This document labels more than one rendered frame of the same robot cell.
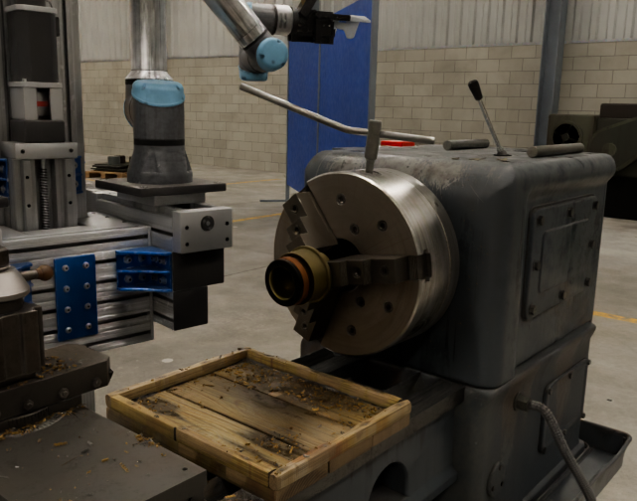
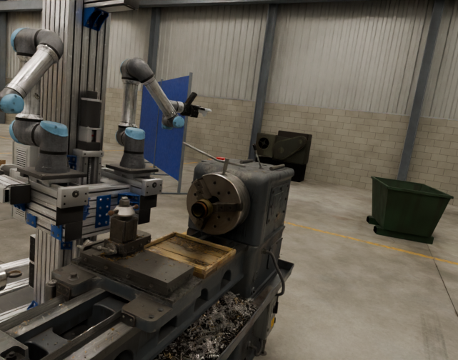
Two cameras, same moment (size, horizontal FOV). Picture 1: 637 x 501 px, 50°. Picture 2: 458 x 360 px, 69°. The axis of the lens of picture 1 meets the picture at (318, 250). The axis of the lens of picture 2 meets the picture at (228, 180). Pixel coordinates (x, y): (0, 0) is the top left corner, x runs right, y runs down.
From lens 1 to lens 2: 59 cm
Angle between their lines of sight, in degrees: 15
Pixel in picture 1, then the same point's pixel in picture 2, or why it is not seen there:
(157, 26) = (133, 106)
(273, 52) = (179, 121)
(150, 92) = (133, 133)
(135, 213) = (123, 178)
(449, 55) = (215, 101)
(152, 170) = (131, 163)
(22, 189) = (82, 168)
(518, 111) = (244, 129)
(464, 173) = (252, 176)
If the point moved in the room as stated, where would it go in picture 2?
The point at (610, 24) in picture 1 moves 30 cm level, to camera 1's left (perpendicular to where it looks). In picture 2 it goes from (283, 96) to (275, 95)
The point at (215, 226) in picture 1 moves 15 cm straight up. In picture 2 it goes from (156, 186) to (158, 161)
